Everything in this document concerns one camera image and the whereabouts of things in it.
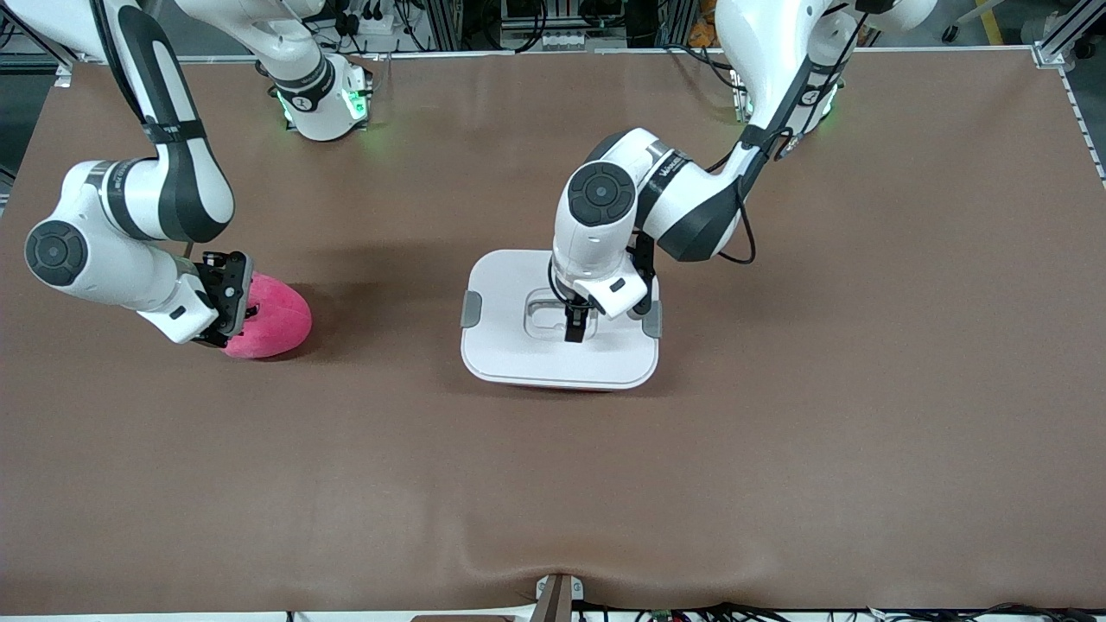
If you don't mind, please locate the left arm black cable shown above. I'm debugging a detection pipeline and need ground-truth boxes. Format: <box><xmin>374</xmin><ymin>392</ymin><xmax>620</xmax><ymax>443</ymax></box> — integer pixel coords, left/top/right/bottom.
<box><xmin>704</xmin><ymin>0</ymin><xmax>874</xmax><ymax>265</ymax></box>

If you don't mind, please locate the brown table mat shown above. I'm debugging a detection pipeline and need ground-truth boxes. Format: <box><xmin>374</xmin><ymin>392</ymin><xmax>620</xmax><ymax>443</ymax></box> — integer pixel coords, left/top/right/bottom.
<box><xmin>0</xmin><ymin>50</ymin><xmax>1106</xmax><ymax>616</ymax></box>

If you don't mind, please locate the white power strip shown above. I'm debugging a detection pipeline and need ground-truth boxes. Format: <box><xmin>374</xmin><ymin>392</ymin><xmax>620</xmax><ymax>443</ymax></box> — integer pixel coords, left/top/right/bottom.
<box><xmin>341</xmin><ymin>7</ymin><xmax>398</xmax><ymax>37</ymax></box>

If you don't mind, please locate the brown camera mount bracket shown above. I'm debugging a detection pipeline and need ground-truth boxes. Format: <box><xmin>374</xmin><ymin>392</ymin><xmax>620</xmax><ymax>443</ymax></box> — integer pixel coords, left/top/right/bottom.
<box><xmin>531</xmin><ymin>573</ymin><xmax>585</xmax><ymax>622</ymax></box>

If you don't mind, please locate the white plastic box lid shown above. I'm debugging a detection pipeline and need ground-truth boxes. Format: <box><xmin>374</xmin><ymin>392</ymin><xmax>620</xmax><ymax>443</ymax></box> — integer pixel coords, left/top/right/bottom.
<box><xmin>461</xmin><ymin>249</ymin><xmax>664</xmax><ymax>391</ymax></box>

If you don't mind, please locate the pink round plush toy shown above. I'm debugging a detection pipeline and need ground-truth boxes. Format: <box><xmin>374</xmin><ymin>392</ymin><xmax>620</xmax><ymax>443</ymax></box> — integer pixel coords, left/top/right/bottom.
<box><xmin>220</xmin><ymin>272</ymin><xmax>314</xmax><ymax>359</ymax></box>

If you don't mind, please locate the background electronics rack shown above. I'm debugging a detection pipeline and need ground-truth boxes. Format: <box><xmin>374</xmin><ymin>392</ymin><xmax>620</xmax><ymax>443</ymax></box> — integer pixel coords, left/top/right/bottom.
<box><xmin>449</xmin><ymin>0</ymin><xmax>692</xmax><ymax>51</ymax></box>

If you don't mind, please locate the aluminium frame profile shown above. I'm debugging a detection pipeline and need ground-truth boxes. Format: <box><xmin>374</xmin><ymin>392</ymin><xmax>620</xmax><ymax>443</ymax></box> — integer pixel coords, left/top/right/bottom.
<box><xmin>0</xmin><ymin>0</ymin><xmax>75</xmax><ymax>87</ymax></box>
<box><xmin>1033</xmin><ymin>0</ymin><xmax>1106</xmax><ymax>68</ymax></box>

